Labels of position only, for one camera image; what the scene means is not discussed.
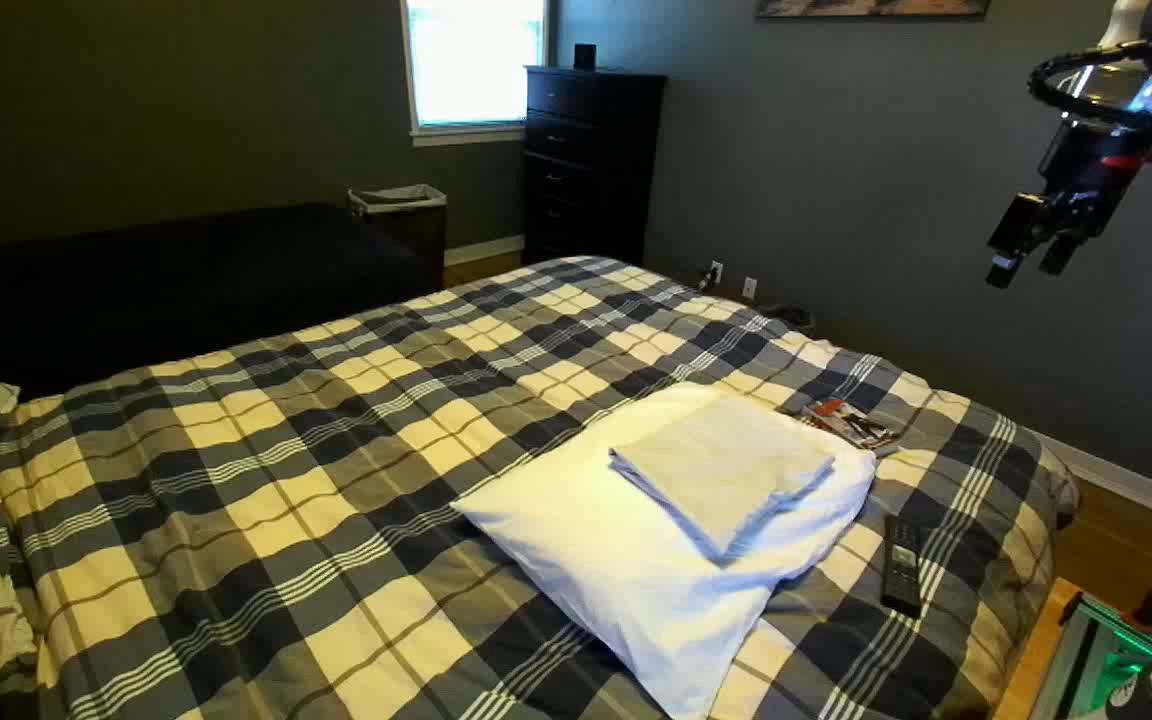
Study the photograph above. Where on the small items on bed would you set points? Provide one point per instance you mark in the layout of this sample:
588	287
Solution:
858	426

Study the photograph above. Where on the framed wall picture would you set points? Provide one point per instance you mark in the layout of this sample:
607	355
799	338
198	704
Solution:
870	6

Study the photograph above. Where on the pale grey cloth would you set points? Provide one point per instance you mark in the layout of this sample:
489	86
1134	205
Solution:
721	464

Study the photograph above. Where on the black chest of drawers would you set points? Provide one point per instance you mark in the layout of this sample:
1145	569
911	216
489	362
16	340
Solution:
594	165

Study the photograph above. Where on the white pillow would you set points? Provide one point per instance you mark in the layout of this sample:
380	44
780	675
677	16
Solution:
601	544

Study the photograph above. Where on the black remote control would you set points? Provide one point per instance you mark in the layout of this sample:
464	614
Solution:
902	565

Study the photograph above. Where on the black futon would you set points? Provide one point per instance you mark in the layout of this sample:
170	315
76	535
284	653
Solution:
160	294

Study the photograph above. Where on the small black box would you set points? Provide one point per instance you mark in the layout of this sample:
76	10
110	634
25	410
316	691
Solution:
587	59

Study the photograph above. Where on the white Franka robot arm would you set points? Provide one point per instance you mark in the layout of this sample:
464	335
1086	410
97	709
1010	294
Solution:
1138	16

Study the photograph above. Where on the green metal frame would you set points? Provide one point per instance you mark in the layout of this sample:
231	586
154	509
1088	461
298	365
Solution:
1109	663

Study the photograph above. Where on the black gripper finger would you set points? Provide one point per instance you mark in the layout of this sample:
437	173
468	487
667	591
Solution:
1061	250
1017	243

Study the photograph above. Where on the bright window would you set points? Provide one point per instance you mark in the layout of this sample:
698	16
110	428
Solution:
476	60

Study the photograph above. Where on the plaid grey yellow comforter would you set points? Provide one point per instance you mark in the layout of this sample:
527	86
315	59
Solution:
308	455

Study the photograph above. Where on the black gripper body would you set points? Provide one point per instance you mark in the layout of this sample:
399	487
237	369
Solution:
1088	168

